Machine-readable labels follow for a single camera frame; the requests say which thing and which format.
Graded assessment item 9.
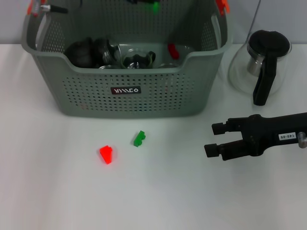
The left gripper cable with plug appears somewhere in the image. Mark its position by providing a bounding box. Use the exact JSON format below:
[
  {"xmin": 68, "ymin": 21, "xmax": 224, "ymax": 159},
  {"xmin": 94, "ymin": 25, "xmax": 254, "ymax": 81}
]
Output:
[{"xmin": 33, "ymin": 0, "xmax": 69, "ymax": 14}]

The dark red long brick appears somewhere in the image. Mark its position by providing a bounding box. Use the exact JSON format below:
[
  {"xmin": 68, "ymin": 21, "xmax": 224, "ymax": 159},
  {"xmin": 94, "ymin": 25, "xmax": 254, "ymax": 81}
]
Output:
[{"xmin": 167, "ymin": 43, "xmax": 180, "ymax": 60}]

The dark clay teapot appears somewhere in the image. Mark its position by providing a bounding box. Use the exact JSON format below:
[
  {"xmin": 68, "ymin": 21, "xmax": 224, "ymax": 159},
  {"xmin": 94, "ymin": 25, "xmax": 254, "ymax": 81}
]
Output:
[{"xmin": 64, "ymin": 37, "xmax": 94, "ymax": 69}]

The grey perforated storage basket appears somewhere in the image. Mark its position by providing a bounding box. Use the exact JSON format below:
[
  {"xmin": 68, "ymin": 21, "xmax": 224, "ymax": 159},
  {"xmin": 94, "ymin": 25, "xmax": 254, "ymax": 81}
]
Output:
[{"xmin": 20, "ymin": 0, "xmax": 234, "ymax": 118}]

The red sloped toy brick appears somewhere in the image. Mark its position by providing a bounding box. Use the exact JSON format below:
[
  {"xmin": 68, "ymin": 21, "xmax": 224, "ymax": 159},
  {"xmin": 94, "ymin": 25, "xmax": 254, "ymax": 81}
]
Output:
[{"xmin": 99, "ymin": 145, "xmax": 114, "ymax": 165}]

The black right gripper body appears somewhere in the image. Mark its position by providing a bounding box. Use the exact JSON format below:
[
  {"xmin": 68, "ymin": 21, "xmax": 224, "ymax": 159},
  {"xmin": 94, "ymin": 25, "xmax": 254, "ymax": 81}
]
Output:
[{"xmin": 242, "ymin": 112, "xmax": 307, "ymax": 158}]

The thin grey wall cable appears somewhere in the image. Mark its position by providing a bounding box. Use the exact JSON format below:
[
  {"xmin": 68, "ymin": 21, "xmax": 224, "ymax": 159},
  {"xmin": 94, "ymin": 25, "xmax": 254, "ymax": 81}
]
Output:
[{"xmin": 248, "ymin": 0, "xmax": 262, "ymax": 33}]

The orange basket handle clip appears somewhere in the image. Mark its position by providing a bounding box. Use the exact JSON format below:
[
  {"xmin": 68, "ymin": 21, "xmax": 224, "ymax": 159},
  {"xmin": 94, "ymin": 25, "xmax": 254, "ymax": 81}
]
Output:
[
  {"xmin": 27, "ymin": 0, "xmax": 39, "ymax": 17},
  {"xmin": 215, "ymin": 0, "xmax": 230, "ymax": 15}
]

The glass teapot black lid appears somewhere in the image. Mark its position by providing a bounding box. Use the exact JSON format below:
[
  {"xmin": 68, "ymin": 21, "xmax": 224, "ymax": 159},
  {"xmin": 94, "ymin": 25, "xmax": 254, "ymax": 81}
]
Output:
[{"xmin": 227, "ymin": 30, "xmax": 293, "ymax": 106}]

